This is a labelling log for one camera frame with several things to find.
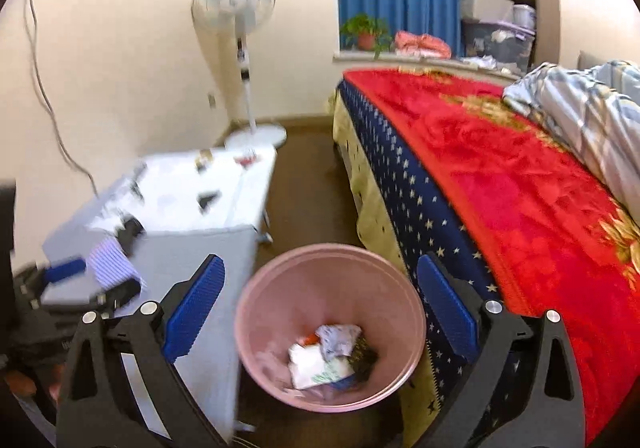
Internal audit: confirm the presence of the white tissue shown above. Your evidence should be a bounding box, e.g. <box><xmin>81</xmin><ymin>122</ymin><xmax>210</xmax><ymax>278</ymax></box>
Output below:
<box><xmin>288</xmin><ymin>344</ymin><xmax>330</xmax><ymax>390</ymax></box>

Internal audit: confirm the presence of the red wrapper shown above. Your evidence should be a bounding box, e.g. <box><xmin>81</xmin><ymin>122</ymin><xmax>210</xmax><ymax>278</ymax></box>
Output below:
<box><xmin>298</xmin><ymin>333</ymin><xmax>321</xmax><ymax>347</ymax></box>

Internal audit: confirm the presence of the dark brown sock bundle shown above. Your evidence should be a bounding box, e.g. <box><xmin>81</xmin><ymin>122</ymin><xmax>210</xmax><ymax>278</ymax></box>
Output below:
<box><xmin>348</xmin><ymin>334</ymin><xmax>378</xmax><ymax>383</ymax></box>

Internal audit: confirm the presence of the pink trash bin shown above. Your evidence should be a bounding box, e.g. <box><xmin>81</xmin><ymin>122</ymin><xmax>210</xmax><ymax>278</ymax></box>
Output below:
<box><xmin>234</xmin><ymin>243</ymin><xmax>426</xmax><ymax>413</ymax></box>

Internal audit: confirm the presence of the red bed blanket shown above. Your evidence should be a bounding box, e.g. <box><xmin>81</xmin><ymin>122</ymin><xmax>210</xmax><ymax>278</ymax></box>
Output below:
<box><xmin>342</xmin><ymin>68</ymin><xmax>639</xmax><ymax>447</ymax></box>

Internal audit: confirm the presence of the low grey table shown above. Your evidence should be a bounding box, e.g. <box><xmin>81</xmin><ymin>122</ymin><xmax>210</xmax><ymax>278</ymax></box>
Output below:
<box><xmin>56</xmin><ymin>145</ymin><xmax>277</xmax><ymax>447</ymax></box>

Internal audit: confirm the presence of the navy star bed sheet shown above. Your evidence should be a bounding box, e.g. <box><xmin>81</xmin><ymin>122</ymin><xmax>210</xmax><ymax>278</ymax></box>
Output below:
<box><xmin>330</xmin><ymin>80</ymin><xmax>501</xmax><ymax>447</ymax></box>

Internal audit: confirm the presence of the printed white table mat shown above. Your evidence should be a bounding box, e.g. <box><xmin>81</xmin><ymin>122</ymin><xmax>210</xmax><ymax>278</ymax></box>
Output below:
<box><xmin>87</xmin><ymin>145</ymin><xmax>277</xmax><ymax>234</ymax></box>

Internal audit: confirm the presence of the striped blue quilt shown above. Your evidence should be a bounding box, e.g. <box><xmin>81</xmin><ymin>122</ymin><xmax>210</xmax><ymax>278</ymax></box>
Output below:
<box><xmin>503</xmin><ymin>60</ymin><xmax>639</xmax><ymax>220</ymax></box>

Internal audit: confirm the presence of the grey storage bin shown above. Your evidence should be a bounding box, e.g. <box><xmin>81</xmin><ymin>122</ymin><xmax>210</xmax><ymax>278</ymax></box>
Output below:
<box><xmin>461</xmin><ymin>18</ymin><xmax>536</xmax><ymax>75</ymax></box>

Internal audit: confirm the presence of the pink cloth on sill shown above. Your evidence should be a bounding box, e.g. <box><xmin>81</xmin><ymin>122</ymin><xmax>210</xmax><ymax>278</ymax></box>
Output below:
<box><xmin>394</xmin><ymin>30</ymin><xmax>451</xmax><ymax>60</ymax></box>

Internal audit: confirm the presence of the cardboard box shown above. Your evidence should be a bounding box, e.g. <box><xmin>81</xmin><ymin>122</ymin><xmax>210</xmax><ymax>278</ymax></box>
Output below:
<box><xmin>459</xmin><ymin>0</ymin><xmax>514</xmax><ymax>23</ymax></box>

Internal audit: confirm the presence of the potted green plant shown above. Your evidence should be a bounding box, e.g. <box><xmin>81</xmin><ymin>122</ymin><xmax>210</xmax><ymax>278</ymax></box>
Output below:
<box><xmin>340</xmin><ymin>13</ymin><xmax>393</xmax><ymax>56</ymax></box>

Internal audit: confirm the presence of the white standing fan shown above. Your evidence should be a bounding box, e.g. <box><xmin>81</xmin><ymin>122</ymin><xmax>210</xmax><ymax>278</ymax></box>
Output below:
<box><xmin>191</xmin><ymin>0</ymin><xmax>286</xmax><ymax>149</ymax></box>

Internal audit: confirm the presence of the grey wall cable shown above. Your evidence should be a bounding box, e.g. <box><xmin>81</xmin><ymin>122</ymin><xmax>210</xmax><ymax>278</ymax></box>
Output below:
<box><xmin>24</xmin><ymin>0</ymin><xmax>101</xmax><ymax>199</ymax></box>

